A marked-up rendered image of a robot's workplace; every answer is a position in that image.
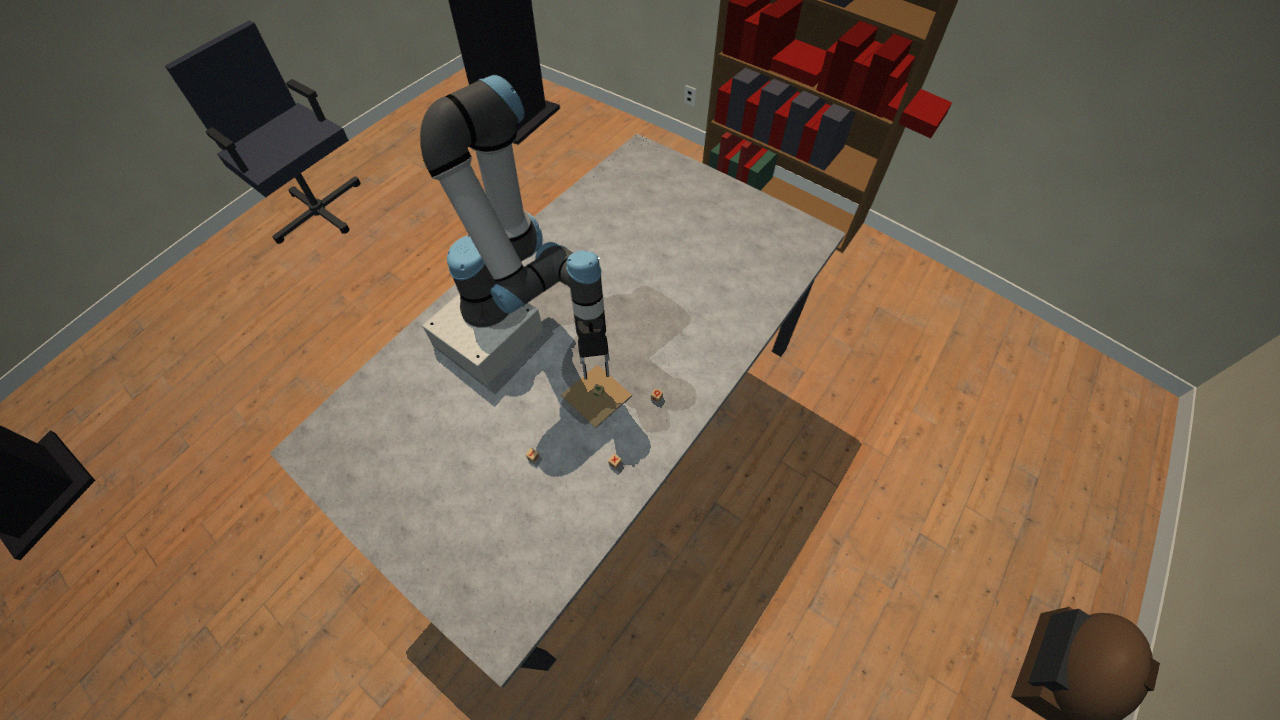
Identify tan flat mat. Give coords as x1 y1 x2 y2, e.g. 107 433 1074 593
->
561 365 632 428

